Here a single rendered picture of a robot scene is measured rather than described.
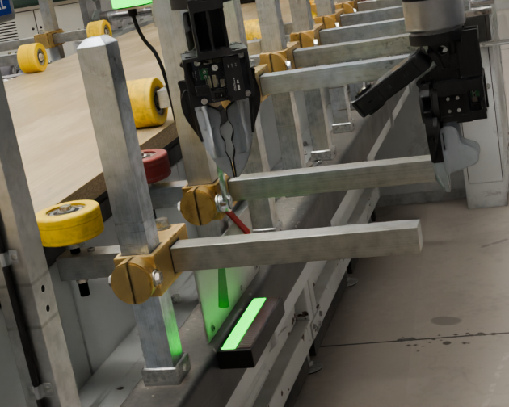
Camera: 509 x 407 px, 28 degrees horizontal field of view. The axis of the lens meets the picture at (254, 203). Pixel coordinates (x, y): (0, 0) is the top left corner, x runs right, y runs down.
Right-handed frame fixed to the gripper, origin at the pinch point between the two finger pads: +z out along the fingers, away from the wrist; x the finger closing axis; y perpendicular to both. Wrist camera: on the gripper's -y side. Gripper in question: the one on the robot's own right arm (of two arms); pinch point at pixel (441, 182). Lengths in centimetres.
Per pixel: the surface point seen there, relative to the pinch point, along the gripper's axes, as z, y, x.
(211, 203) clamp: -3.1, -29.3, -8.4
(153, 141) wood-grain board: -7.4, -45.6, 16.2
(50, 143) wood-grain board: -9, -66, 21
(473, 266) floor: 83, -15, 188
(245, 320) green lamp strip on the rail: 11.8, -26.1, -13.7
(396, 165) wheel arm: -3.4, -5.4, -1.5
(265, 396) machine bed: 65, -54, 69
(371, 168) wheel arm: -3.4, -8.7, -1.5
